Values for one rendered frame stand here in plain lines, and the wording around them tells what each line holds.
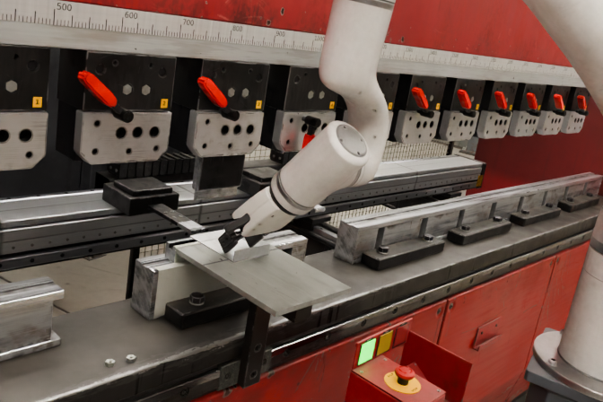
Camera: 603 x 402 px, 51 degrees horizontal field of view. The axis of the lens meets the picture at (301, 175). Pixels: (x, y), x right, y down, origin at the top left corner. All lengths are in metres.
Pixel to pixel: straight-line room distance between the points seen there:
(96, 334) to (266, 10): 0.61
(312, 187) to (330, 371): 0.56
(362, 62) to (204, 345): 0.54
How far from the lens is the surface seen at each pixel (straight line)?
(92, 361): 1.06
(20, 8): 0.89
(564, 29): 0.92
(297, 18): 1.17
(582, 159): 3.07
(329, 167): 0.95
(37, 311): 1.05
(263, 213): 1.04
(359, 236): 1.52
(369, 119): 1.03
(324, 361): 1.39
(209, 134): 1.08
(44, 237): 1.32
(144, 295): 1.17
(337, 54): 0.94
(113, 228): 1.38
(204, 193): 1.17
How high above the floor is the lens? 1.44
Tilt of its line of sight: 15 degrees down
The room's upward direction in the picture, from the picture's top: 10 degrees clockwise
